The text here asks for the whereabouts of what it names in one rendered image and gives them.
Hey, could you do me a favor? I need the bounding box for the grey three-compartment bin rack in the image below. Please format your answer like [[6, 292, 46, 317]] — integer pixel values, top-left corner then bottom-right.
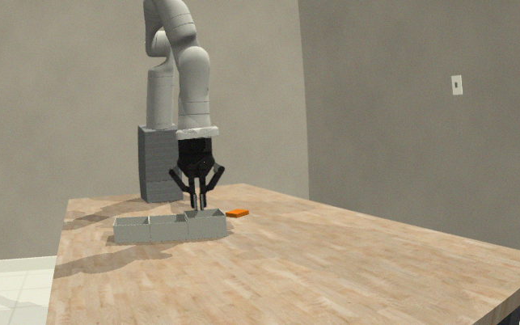
[[113, 209, 227, 243]]

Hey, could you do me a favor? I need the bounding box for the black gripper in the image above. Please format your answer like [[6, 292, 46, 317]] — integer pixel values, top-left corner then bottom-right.
[[169, 137, 225, 211]]

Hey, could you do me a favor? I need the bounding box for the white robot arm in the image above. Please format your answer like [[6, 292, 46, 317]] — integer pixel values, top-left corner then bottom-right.
[[143, 0, 219, 141]]

